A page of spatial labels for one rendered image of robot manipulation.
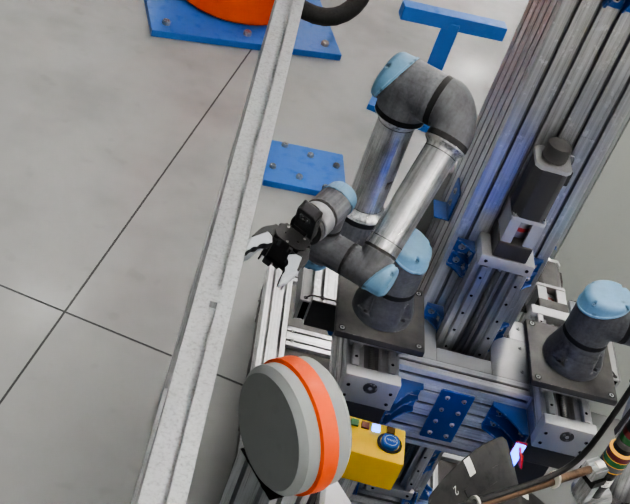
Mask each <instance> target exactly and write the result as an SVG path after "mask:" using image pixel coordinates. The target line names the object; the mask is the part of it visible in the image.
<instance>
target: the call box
mask: <svg viewBox="0 0 630 504"><path fill-rule="evenodd" d="M351 418H355V419H359V418H356V417H352V416H350V421H351ZM362 421H366V422H370V421H367V420H363V419H359V426H358V427H356V426H352V425H351V428H352V447H351V454H350V458H349V461H348V464H347V467H346V469H345V472H344V473H343V475H342V477H341V478H345V479H349V480H353V481H356V482H360V483H364V484H368V485H371V486H375V487H379V488H383V489H386V490H391V489H392V487H393V485H394V483H395V481H396V479H397V477H398V475H399V473H400V471H401V470H402V468H403V466H404V450H405V431H403V430H400V429H396V428H395V436H397V437H398V439H399V441H400V445H399V447H398V449H397V450H395V451H390V450H387V449H385V448H384V447H383V446H382V445H381V439H382V436H383V435H385V433H386V432H387V426H385V425H381V424H378V423H374V422H370V428H369V430H367V429H363V428H361V422H362ZM372 424H377V425H380V426H381V427H380V433H378V432H374V431H372ZM386 434H388V433H386Z"/></svg>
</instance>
